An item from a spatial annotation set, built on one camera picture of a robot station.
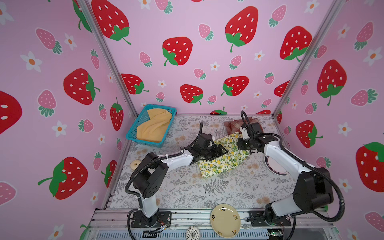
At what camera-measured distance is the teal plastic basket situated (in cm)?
107

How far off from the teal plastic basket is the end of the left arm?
396 mm

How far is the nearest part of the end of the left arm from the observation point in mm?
684
